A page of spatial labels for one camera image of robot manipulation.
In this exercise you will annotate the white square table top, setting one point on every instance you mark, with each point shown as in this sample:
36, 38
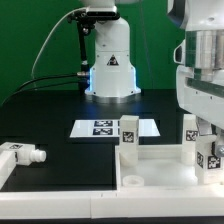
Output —
157, 166

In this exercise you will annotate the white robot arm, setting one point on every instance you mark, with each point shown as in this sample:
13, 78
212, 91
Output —
200, 57

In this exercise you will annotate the black camera stand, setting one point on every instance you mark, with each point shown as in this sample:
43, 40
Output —
85, 24

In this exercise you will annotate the white fence bar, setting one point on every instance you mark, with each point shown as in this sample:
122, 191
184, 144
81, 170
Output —
7, 165
126, 203

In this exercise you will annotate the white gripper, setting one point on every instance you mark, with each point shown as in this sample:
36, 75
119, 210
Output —
205, 99

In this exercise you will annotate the marker tag sheet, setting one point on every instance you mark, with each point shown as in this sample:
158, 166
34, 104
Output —
110, 128

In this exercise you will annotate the white left fence bar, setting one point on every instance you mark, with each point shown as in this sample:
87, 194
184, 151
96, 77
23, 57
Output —
7, 165

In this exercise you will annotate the white front fence bar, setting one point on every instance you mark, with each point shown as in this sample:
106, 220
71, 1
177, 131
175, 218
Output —
126, 203

